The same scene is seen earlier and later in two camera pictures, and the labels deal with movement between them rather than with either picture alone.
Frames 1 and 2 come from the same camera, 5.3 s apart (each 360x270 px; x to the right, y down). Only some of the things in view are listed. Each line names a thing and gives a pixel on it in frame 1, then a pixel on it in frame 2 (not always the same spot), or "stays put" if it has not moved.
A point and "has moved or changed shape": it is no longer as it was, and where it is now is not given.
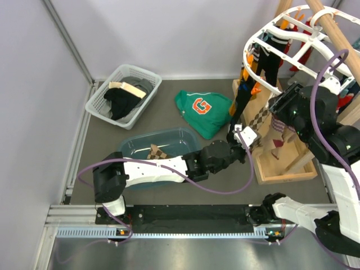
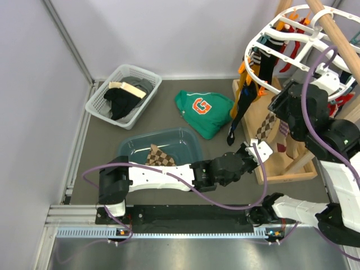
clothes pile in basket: [123, 99] stays put
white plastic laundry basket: [123, 98] stays put
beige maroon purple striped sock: [282, 132] has moved or changed shape
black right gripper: [279, 103] stays put
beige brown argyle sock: [256, 124] -> [263, 132]
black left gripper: [232, 139] -> [242, 150]
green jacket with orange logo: [207, 113] stays put
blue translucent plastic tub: [177, 142] stays put
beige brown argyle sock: [155, 153] stays put
